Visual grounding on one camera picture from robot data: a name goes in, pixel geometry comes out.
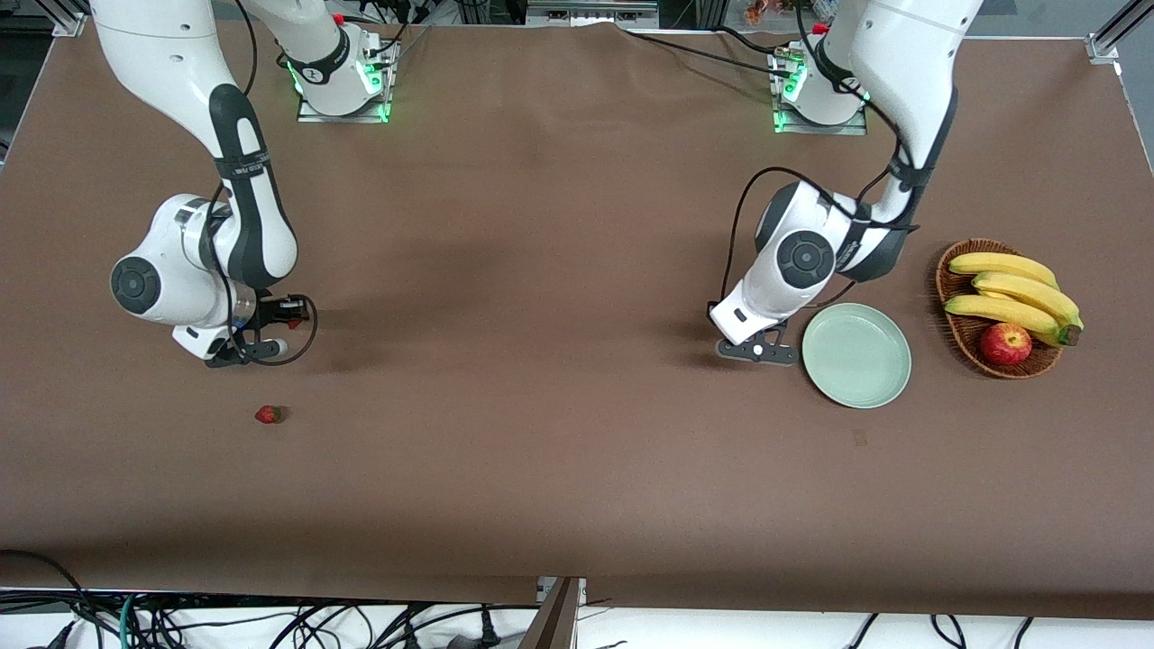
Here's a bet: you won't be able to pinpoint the pale green round plate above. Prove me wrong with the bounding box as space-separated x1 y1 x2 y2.
801 303 912 410

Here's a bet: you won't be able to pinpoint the table cover sheet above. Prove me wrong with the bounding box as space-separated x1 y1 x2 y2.
0 18 1154 623

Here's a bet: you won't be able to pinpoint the brown wicker basket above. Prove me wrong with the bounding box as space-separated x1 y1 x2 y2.
935 238 1065 380

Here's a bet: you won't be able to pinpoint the yellow banana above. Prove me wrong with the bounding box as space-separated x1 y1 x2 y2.
971 271 1083 327
943 294 1081 348
948 252 1060 291

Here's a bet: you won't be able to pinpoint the red apple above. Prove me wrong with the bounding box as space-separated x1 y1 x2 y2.
980 323 1033 367

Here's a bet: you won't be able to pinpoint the orange colourful background items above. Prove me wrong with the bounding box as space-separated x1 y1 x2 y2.
744 0 818 24

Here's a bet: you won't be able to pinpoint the grey background device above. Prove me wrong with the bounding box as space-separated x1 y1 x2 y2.
526 0 660 28

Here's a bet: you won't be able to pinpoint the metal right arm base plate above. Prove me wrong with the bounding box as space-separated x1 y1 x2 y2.
296 36 394 124

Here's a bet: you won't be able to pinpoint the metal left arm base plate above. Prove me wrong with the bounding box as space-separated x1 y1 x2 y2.
772 45 869 136

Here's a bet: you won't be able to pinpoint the long black table cable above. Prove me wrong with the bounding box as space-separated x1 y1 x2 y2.
622 30 794 78

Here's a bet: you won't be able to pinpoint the short black table cable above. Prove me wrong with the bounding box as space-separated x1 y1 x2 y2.
712 25 781 55

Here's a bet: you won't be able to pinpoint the black looped floor cable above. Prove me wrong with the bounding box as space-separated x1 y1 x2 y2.
0 548 96 649

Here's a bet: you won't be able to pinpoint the table frame post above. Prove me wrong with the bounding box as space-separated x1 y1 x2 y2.
518 577 588 649

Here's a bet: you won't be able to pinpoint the aluminium frame profile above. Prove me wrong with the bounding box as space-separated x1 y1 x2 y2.
51 0 92 38
1085 0 1154 66

